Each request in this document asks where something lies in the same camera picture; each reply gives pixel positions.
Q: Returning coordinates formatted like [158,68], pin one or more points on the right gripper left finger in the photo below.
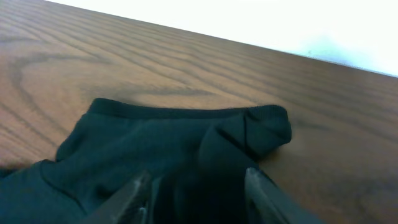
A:
[129,205]

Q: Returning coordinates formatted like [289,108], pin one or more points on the black t-shirt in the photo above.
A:
[197,160]

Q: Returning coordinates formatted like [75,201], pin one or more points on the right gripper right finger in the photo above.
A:
[268,204]

